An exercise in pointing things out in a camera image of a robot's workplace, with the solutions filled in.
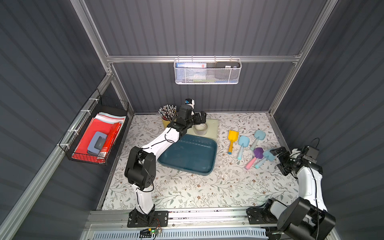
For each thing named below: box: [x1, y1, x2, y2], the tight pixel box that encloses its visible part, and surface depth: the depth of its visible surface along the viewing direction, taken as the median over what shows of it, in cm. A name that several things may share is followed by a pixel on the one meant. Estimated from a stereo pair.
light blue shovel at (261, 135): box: [250, 129, 266, 151], surface depth 108 cm
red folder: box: [71, 117, 114, 164], surface depth 70 cm
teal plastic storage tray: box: [158, 134, 218, 176], surface depth 100 cm
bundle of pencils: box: [158, 104, 178, 121], surface depth 98 cm
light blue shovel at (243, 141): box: [237, 135, 250, 161], surface depth 104 cm
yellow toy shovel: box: [227, 130, 240, 155], surface depth 107 cm
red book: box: [98, 122, 122, 159], surface depth 71 cm
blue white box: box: [175, 62, 207, 83], surface depth 91 cm
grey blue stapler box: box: [87, 131, 108, 156], surface depth 68 cm
